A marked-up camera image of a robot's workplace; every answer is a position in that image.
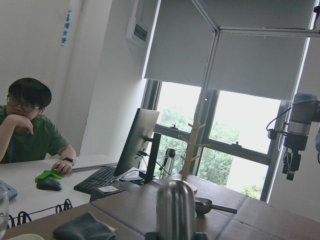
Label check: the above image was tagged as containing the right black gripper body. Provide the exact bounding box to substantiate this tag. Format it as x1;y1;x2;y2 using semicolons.
283;133;308;152

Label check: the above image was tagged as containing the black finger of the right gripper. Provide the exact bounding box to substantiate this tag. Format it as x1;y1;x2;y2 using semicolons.
282;150;301;181

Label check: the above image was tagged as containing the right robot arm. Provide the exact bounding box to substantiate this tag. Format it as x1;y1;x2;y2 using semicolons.
282;93;320;181

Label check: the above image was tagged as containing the wooden mug tree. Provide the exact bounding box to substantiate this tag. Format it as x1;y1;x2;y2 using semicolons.
178;121;210;195

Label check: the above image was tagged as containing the metal scoop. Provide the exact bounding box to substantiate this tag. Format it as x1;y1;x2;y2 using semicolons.
194;197;238;215

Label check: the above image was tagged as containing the steel bottle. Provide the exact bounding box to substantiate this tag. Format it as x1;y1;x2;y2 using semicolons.
156;179;196;240

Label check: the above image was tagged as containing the computer monitor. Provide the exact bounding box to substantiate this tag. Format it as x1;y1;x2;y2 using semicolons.
113;108;161;184

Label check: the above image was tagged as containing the black keyboard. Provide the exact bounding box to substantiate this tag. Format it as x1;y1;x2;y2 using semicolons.
73;166;118;195

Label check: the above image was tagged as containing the dark grey folded cloth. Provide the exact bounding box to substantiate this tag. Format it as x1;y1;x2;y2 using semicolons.
53;211;116;240

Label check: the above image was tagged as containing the black computer mouse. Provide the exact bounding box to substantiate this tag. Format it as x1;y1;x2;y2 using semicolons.
36;177;63;191

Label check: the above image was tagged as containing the green plastic toy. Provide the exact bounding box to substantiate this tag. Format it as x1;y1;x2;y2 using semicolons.
34;170;62;183

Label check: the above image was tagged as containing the person in green shirt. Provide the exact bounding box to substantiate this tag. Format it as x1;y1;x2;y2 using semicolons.
0;77;77;174

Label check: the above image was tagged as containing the clear wine glass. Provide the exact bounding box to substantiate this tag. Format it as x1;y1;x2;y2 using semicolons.
0;184;9;239

